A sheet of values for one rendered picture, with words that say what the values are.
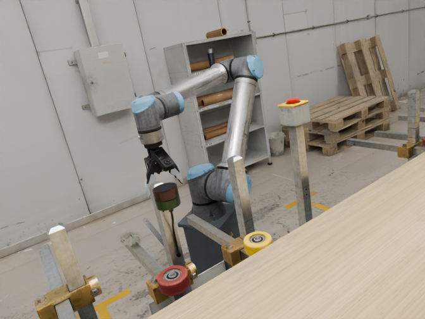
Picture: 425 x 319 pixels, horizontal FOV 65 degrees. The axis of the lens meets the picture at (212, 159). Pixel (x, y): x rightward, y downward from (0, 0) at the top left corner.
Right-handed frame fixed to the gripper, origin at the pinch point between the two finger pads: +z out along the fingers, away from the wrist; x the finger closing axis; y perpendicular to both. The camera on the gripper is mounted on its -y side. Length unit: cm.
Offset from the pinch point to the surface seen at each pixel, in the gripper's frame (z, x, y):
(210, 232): 10.2, -2.8, -24.5
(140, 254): 7.7, 21.4, -21.7
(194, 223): 10.4, -2.6, -13.5
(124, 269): 94, 7, 113
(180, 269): 3.1, 17.8, -45.0
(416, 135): 4, -108, -38
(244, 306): 4, 13, -66
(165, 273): 3.3, 21.3, -43.0
